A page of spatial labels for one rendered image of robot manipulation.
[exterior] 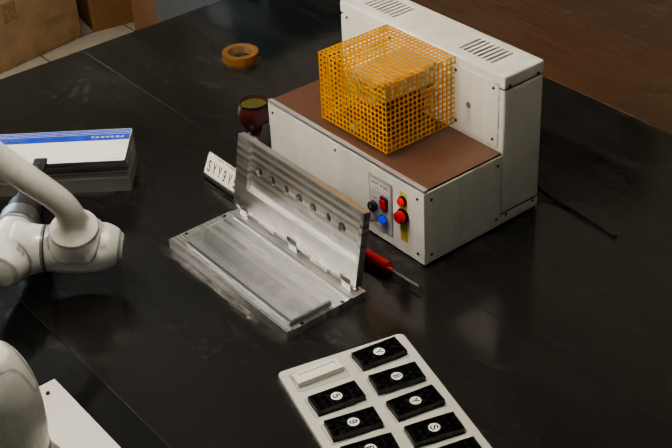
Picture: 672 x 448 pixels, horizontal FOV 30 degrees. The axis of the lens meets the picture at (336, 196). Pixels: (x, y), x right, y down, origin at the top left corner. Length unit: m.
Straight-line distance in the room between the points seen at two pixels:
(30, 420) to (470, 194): 1.07
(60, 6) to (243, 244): 3.26
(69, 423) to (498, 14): 1.99
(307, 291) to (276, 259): 0.14
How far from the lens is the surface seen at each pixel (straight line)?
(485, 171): 2.72
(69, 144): 3.09
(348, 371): 2.44
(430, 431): 2.30
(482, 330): 2.55
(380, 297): 2.64
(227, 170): 3.00
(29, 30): 5.83
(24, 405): 2.19
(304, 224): 2.70
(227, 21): 3.86
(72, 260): 2.67
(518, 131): 2.75
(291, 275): 2.68
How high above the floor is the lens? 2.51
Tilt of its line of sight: 33 degrees down
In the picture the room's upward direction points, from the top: 3 degrees counter-clockwise
